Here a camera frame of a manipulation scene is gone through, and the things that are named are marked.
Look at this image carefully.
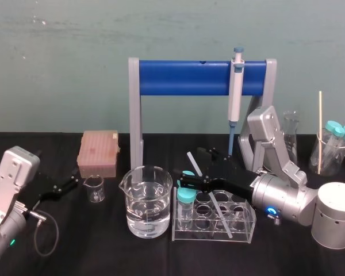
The thin wooden stick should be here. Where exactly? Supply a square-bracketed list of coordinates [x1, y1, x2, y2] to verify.
[317, 91, 323, 175]

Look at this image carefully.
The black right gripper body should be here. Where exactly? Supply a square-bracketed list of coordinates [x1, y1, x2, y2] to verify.
[211, 157, 259, 202]

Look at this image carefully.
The thin dark left wrist cable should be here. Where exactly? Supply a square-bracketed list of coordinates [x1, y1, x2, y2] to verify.
[27, 209, 60, 257]

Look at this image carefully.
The white and blue pipette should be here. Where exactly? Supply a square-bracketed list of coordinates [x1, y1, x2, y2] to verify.
[228, 47, 246, 158]

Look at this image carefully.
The glass beaker holding tubes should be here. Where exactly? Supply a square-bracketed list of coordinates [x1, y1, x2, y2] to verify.
[309, 131, 345, 177]

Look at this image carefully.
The large glass beaker with water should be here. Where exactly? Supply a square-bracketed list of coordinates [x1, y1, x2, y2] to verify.
[118, 165, 174, 239]

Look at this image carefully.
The pink pipette tip box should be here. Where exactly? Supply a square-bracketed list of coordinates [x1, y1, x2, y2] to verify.
[76, 130, 121, 178]

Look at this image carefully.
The small glass beaker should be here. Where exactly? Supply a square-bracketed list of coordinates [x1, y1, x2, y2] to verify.
[82, 174, 105, 204]

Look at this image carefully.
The blue and grey pipette stand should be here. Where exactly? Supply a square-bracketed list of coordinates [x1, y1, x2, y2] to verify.
[128, 56, 278, 184]

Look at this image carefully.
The glass conical flask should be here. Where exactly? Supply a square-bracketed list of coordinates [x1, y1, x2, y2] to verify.
[282, 110, 302, 165]

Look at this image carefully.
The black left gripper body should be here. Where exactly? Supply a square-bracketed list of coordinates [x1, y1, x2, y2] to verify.
[28, 171, 60, 208]

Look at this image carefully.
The black table cloth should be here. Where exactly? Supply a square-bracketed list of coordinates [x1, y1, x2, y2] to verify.
[0, 131, 345, 276]

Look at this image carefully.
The clear glass stirring rod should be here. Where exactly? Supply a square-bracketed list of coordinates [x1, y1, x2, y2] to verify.
[186, 152, 233, 239]

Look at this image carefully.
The clear acrylic tube rack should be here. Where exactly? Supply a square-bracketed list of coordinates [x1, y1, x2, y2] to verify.
[171, 186, 257, 244]

